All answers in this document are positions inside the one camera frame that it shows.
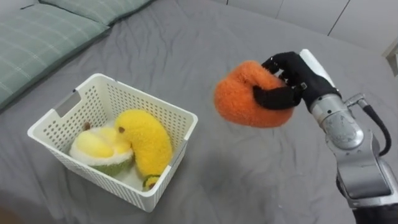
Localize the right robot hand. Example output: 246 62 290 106
252 49 342 113

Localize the orange soft toy fruit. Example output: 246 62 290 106
213 60 295 129

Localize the grey bed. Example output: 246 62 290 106
0 0 398 224

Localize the yellow banana soft toy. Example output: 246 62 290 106
114 108 173 177

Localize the white perforated plastic basket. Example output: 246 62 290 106
27 73 199 213

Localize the green checked pillow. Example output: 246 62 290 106
39 0 155 26
0 2 111 110

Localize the durian soft toy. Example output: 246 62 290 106
68 121 135 177

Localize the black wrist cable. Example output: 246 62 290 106
344 93 392 157

